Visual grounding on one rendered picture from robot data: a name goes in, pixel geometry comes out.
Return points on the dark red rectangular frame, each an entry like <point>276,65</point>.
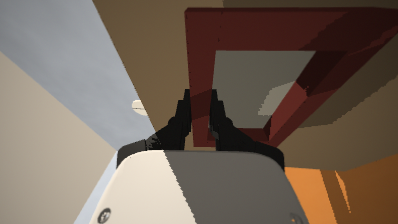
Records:
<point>276,66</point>

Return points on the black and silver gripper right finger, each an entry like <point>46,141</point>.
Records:
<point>232,139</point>

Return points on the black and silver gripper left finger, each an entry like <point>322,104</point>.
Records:
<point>170,137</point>

